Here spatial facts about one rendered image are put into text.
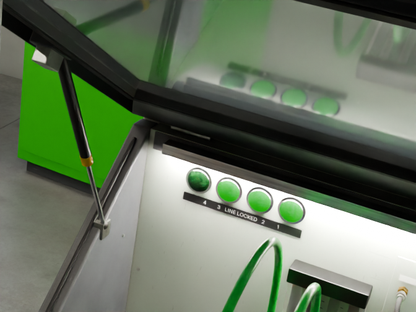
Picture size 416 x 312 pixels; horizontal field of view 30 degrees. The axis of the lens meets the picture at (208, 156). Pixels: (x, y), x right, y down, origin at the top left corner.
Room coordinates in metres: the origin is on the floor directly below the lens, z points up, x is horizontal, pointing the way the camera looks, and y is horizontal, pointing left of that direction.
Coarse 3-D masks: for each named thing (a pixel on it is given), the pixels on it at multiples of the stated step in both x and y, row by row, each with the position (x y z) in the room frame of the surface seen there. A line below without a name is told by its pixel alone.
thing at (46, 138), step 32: (32, 64) 3.91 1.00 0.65; (32, 96) 3.90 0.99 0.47; (96, 96) 3.76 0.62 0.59; (32, 128) 3.90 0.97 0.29; (64, 128) 3.82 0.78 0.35; (96, 128) 3.75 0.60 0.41; (128, 128) 3.68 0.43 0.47; (32, 160) 3.90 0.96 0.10; (64, 160) 3.82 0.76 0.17; (96, 160) 3.74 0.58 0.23
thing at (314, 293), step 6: (306, 288) 0.98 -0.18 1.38; (312, 288) 0.97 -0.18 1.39; (318, 288) 1.00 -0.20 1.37; (306, 294) 0.96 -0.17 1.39; (312, 294) 0.96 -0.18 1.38; (318, 294) 1.03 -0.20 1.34; (300, 300) 0.94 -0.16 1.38; (306, 300) 0.94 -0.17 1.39; (312, 300) 1.05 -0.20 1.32; (318, 300) 1.05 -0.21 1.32; (300, 306) 0.93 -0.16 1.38; (306, 306) 0.93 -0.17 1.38; (312, 306) 1.06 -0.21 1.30; (318, 306) 1.06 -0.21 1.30
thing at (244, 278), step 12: (264, 240) 1.02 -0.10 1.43; (276, 240) 1.04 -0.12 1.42; (264, 252) 0.98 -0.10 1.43; (276, 252) 1.09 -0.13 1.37; (252, 264) 0.94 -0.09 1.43; (276, 264) 1.11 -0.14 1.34; (240, 276) 0.92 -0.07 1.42; (276, 276) 1.12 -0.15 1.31; (240, 288) 0.90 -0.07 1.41; (276, 288) 1.13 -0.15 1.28; (228, 300) 0.88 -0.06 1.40; (276, 300) 1.14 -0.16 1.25
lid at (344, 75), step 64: (64, 0) 0.80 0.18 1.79; (128, 0) 0.72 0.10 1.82; (192, 0) 0.65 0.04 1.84; (256, 0) 0.60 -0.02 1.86; (320, 0) 0.50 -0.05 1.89; (384, 0) 0.49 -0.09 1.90; (128, 64) 1.02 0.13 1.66; (192, 64) 0.88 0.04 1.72; (256, 64) 0.78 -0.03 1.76; (320, 64) 0.70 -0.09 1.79; (384, 64) 0.64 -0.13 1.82; (192, 128) 1.28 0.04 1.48; (256, 128) 1.12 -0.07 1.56; (320, 128) 0.98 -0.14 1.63; (384, 128) 0.85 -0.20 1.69
